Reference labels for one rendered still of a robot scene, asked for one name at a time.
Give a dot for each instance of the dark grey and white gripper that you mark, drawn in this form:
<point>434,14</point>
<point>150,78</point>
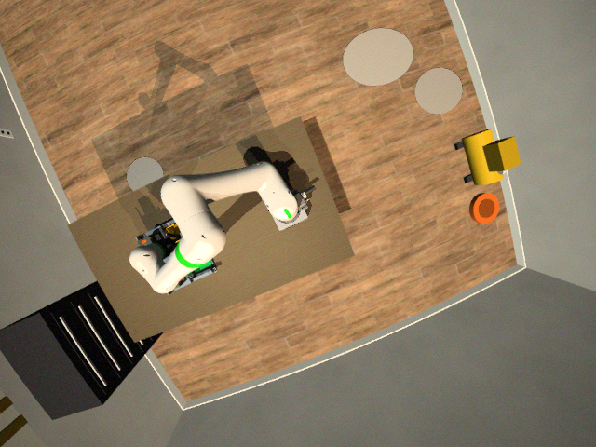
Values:
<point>173,245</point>

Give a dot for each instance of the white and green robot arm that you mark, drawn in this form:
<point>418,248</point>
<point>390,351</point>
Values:
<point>187,197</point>

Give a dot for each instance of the grey shelf rack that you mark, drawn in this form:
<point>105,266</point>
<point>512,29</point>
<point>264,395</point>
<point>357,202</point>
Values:
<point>210,265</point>

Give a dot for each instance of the yellow bin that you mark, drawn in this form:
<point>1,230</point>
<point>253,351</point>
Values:
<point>173,229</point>

